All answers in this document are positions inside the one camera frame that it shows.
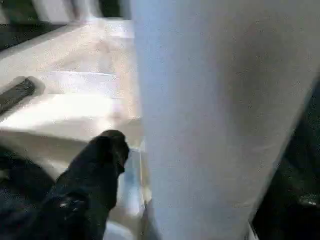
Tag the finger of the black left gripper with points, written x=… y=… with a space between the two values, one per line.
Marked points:
x=17 y=93

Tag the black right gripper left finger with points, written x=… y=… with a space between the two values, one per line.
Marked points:
x=82 y=190

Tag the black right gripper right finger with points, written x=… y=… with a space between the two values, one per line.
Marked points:
x=287 y=215

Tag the white plastic table top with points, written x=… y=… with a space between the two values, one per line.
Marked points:
x=75 y=107

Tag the white plastic table leg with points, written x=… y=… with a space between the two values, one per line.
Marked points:
x=200 y=100

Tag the black work mat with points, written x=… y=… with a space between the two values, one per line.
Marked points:
x=15 y=180

